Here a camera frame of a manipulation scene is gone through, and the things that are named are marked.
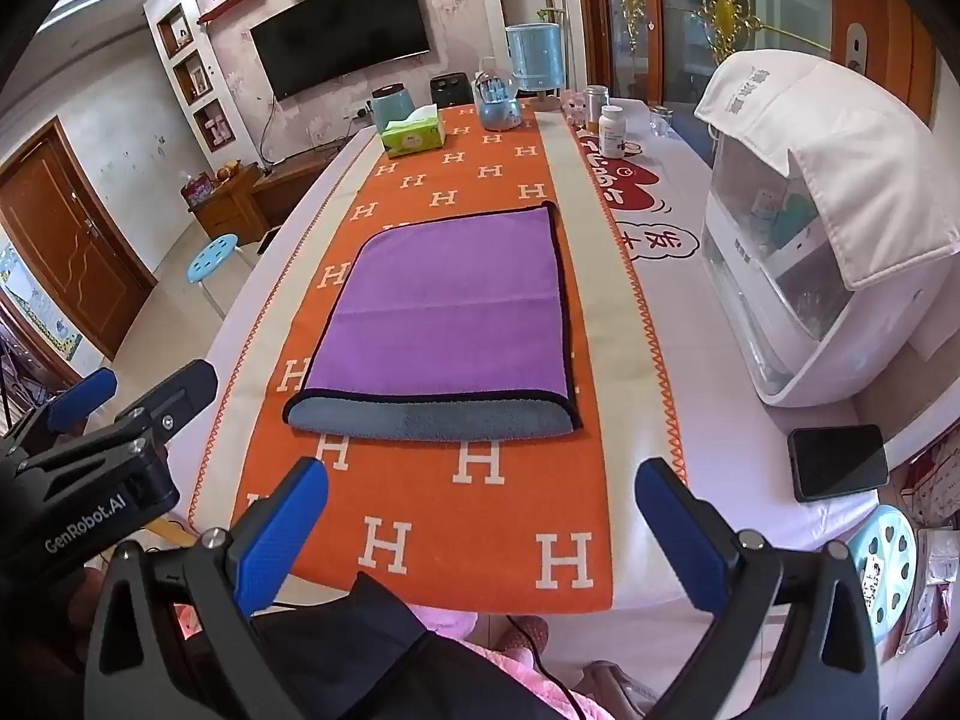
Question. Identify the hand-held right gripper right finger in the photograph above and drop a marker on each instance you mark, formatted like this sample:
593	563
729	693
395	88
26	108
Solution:
684	540

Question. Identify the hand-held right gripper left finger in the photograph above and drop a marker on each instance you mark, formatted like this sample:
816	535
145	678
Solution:
283	532

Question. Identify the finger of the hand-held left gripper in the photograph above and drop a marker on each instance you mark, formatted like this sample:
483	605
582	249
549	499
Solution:
79	394
176	394

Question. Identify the purple grey towel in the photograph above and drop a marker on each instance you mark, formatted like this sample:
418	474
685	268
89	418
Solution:
442	300

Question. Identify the blue round stool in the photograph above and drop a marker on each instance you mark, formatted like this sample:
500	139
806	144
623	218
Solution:
211	255

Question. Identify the dark jacket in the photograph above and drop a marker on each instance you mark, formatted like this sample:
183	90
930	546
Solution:
390	652

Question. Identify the wooden door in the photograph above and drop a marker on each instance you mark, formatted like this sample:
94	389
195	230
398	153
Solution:
67	232

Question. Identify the black smartphone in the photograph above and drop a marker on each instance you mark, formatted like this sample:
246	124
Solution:
838	463

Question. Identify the orange letter-print blanket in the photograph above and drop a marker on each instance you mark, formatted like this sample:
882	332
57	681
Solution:
465	540

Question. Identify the pale blue heart-hole stool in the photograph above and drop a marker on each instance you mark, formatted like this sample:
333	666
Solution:
885	562

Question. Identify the pink gift box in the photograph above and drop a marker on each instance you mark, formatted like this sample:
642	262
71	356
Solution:
199	189

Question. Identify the wooden television cabinet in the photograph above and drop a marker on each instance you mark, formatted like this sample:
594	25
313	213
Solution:
247	199

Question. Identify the pink fluffy pants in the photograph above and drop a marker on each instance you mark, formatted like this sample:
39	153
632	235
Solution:
510	682

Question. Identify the white countertop sterilizer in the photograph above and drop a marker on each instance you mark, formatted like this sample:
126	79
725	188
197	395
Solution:
780	300

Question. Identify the white printed tablecloth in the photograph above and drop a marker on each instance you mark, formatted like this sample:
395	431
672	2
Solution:
675	277

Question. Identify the green tissue box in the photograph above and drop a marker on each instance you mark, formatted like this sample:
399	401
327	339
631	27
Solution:
412	136

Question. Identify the teal lidded jar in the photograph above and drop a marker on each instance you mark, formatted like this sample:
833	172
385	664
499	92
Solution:
391	109

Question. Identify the black small appliance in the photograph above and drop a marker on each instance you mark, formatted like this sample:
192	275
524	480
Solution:
451	91

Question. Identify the white pill bottle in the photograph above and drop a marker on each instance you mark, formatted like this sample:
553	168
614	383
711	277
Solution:
612	133

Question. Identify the clear drinking glass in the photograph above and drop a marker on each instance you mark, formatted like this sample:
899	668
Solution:
661	124

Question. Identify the white cloth cover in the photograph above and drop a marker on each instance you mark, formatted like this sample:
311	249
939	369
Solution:
855	157

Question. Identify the pink figurine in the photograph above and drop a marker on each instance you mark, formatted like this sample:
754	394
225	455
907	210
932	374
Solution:
576	109

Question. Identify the light blue plastic tub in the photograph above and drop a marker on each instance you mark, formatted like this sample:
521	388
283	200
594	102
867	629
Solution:
534	56

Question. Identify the glass partition gold ornament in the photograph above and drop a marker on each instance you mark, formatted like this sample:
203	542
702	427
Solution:
720	7

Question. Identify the wall poster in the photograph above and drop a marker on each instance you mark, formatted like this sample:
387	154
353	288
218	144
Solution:
41	307

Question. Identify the wall display niches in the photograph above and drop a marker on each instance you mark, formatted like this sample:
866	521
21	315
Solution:
196	79

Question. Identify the red wall shelf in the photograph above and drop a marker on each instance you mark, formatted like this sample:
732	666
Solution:
229	4

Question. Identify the black wall television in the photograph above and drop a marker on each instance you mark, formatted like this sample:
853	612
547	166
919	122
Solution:
337	30

